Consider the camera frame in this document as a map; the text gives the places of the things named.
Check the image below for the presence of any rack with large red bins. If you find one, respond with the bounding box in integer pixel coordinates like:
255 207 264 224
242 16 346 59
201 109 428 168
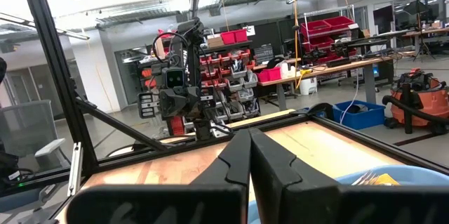
300 15 362 65

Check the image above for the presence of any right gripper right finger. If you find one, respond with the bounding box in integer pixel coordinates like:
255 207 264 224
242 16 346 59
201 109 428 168
249 129 449 224

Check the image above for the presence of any yellow cloth napkin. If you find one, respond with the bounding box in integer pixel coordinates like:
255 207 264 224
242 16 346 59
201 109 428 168
370 173 401 187

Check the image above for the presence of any fork with orange handle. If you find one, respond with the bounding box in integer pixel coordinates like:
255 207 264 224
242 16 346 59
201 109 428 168
351 170 379 187

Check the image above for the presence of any blue storage bin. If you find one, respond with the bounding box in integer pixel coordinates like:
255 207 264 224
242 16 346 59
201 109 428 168
331 100 387 131

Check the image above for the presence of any shelf of red bins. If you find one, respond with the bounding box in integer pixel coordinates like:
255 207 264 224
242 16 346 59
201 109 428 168
138 29 262 137

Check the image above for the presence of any grey mesh office chair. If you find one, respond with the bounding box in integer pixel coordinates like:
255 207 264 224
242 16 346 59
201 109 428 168
0 100 66 172

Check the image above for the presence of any silver metal bracket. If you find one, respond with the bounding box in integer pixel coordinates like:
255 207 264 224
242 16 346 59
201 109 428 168
67 142 83 197

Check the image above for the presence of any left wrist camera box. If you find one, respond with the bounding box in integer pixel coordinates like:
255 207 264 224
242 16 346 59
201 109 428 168
163 67 186 90

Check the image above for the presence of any wooden workbench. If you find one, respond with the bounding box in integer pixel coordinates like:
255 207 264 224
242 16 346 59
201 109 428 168
257 53 417 111

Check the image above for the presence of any white bucket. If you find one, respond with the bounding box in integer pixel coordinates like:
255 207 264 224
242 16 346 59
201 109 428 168
300 77 319 95

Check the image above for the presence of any black aluminium table frame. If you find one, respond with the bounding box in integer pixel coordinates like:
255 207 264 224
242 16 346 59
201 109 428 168
0 0 449 224

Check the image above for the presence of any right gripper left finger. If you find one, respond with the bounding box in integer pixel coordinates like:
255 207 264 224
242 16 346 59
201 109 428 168
66 129 252 224

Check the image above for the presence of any yellow hanging cord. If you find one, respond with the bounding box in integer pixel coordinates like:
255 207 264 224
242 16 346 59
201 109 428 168
290 0 303 90

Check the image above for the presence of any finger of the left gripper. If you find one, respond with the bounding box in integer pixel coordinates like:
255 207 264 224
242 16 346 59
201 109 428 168
159 88 180 118
178 87 201 117

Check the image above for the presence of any white cable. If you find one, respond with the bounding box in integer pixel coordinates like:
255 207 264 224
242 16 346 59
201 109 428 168
339 76 361 126

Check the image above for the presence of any orange shop vacuum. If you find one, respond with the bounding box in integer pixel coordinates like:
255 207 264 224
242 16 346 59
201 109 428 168
382 68 449 136

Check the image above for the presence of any black cabled device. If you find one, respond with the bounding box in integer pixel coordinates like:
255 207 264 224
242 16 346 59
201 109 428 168
0 152 36 192

